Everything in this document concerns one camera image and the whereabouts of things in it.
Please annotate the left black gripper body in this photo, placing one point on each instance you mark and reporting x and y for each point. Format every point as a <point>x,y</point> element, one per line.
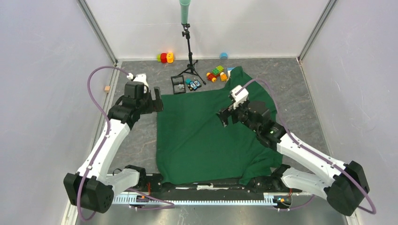
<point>146,105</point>

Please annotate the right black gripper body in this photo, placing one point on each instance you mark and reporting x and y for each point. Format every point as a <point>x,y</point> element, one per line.
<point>240,114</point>

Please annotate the green cloth garment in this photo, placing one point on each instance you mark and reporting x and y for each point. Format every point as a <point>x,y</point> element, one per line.
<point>193,145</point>

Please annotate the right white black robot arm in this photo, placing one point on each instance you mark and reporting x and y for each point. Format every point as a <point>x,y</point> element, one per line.
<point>344,186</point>

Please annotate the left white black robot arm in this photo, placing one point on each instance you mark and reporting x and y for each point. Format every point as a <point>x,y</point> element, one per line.
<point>90,187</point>

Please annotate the black brooch tray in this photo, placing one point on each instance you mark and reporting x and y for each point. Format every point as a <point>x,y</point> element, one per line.
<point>178,84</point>

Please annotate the orange yellow toy block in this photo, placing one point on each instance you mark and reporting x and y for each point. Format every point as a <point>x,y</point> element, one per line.
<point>223,76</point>

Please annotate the teal black toy block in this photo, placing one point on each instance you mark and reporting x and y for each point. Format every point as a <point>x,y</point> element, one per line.
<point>193,85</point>

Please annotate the green red toy blocks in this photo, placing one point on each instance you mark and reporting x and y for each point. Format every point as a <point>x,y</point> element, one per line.
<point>214,74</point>

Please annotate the white blue toy block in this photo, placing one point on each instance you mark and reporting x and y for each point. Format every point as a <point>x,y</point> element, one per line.
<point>229,70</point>

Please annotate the red orange green toy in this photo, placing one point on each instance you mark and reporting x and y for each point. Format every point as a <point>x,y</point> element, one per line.
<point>166,57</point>

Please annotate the black tripod stand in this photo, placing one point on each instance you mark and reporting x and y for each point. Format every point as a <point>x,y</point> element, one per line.
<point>191,65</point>

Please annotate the blue toy cup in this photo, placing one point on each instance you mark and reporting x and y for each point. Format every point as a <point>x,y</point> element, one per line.
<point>223,56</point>

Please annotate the teal cylinder on tripod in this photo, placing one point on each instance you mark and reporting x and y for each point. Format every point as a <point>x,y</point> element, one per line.
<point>184,10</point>

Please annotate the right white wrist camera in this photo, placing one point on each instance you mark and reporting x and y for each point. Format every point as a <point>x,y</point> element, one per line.
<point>238,95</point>

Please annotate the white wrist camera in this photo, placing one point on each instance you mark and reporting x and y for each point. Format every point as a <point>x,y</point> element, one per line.
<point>141,78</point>
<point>238,95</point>

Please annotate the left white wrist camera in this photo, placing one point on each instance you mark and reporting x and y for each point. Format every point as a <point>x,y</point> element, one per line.
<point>141,78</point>

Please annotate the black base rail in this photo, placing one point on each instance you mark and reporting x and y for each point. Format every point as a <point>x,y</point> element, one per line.
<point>211,190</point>

